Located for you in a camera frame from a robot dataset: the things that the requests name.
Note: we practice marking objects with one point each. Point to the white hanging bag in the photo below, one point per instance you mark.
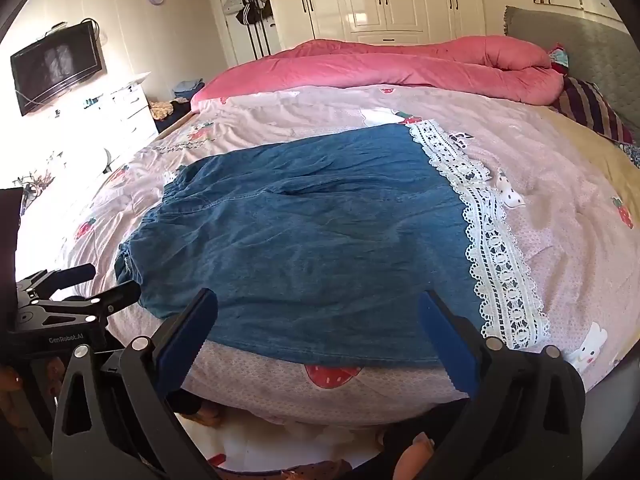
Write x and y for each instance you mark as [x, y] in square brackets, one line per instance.
[232, 4]

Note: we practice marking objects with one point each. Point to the beige bed sheet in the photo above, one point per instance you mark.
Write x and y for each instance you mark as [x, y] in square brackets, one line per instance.
[600, 160]

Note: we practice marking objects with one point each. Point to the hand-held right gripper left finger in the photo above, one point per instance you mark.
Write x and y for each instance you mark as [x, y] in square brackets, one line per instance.
[187, 340]

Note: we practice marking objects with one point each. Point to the grey quilted headboard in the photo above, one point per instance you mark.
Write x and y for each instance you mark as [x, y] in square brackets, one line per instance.
[590, 45]

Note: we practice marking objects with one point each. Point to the blue floral pillow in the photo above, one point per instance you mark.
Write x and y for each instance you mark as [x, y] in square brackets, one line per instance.
[631, 154]

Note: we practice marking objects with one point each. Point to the wall television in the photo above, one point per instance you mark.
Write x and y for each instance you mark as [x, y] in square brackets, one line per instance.
[55, 67]

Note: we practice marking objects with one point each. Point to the pink quilt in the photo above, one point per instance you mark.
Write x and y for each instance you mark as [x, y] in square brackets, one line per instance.
[350, 62]

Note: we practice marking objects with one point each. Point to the striped pillow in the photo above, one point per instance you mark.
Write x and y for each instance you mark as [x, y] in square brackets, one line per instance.
[590, 105]

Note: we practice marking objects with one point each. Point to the black hanging bag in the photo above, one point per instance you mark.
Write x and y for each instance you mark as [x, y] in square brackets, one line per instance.
[262, 5]

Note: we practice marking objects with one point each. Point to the white chest of drawers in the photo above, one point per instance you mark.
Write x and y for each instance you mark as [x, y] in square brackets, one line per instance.
[127, 110]

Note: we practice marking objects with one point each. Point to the brown dotted slipper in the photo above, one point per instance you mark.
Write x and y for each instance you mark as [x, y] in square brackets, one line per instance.
[315, 471]

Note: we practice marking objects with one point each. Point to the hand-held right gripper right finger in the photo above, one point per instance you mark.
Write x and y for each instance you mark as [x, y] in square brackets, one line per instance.
[447, 345]

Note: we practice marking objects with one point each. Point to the blue denim pants lace trim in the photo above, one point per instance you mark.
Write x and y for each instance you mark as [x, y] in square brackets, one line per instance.
[300, 240]

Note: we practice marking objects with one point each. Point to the person's foot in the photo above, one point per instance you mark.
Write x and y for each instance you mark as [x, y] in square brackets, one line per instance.
[415, 455]

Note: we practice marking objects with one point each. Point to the person's left hand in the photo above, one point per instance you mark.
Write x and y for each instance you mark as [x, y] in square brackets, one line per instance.
[10, 385]

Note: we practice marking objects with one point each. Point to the small teal cloth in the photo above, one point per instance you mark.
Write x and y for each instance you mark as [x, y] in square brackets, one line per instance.
[559, 56]

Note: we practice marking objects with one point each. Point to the pink printed blanket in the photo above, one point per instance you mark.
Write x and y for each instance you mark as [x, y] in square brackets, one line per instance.
[550, 240]

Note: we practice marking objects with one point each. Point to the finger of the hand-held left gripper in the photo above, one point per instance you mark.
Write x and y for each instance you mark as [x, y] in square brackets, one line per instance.
[70, 275]
[110, 300]

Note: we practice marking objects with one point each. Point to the white door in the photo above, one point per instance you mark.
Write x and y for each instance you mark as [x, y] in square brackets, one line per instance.
[220, 40]

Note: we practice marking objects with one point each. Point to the blue folded clothes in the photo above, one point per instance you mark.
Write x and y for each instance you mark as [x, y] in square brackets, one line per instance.
[187, 89]

